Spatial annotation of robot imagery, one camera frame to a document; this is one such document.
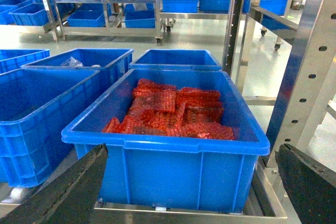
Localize red bubble wrap bags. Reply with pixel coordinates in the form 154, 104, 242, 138
102, 78, 235, 141

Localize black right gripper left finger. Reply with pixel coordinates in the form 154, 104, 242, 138
1, 144, 108, 223

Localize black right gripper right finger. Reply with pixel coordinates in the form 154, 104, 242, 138
275, 144, 335, 223

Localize empty blue bin rear right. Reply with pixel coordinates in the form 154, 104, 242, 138
129, 49, 222, 71

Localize clear plastic bag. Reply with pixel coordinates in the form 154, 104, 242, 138
61, 57, 83, 68

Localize blue bin front left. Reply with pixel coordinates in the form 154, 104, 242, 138
1, 69, 100, 187

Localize far stainless steel cart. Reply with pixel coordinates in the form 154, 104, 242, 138
42, 0, 172, 46

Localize blue bin with clear bag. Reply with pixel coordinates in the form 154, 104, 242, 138
22, 48, 134, 92

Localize blue bin with red bags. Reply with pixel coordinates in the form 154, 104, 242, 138
61, 69, 270, 212

